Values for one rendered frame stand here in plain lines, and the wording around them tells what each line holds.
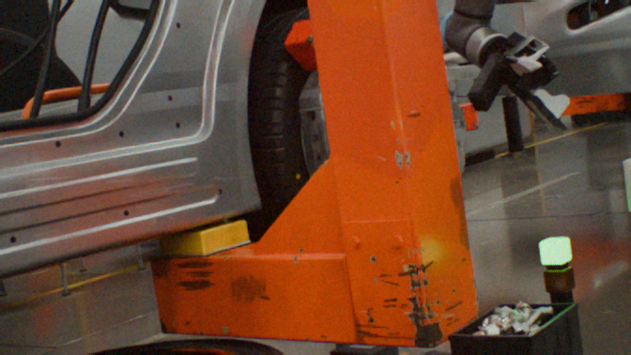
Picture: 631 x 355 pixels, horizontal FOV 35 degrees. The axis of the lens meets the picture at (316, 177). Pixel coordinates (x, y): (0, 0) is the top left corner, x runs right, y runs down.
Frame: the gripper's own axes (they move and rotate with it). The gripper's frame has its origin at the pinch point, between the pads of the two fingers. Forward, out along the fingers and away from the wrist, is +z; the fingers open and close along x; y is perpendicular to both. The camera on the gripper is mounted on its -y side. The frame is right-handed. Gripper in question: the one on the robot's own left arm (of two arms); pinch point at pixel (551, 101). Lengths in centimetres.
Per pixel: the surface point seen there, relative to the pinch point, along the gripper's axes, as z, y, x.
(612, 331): -90, 27, 182
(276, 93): -60, -31, 4
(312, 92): -56, -25, 6
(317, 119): -52, -28, 10
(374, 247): -1.3, -38.6, 3.3
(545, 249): 9.9, -15.4, 17.0
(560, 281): 13.9, -16.8, 21.1
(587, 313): -115, 31, 198
